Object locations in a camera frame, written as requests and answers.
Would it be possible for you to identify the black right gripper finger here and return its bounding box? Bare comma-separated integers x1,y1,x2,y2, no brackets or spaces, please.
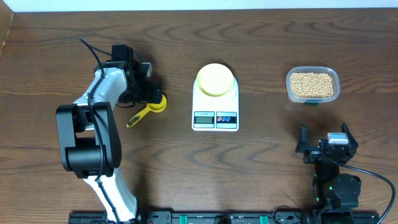
341,122,356,145
295,123,307,153

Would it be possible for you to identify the yellow measuring scoop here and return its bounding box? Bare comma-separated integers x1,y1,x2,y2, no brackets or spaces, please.
126,95,167,128

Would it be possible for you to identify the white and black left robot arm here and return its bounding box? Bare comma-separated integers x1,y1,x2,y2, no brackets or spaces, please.
56,45,166,223

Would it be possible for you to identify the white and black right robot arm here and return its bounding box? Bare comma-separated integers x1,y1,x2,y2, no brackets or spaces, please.
295,123,361,224

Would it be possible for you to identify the pale yellow plastic bowl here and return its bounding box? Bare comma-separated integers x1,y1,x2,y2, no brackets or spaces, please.
196,63,234,97

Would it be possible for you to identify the white digital kitchen scale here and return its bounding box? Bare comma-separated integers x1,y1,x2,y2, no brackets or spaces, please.
192,75,239,132

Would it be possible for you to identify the clear plastic container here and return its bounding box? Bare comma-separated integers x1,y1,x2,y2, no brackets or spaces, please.
286,66,340,104

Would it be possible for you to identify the pile of soybeans in container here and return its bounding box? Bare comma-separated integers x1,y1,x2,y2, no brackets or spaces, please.
290,73,335,98

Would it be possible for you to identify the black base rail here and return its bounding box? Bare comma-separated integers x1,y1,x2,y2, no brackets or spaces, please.
68,210,380,224

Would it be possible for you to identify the cardboard box wall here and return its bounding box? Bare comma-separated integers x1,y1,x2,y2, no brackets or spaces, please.
0,0,14,55

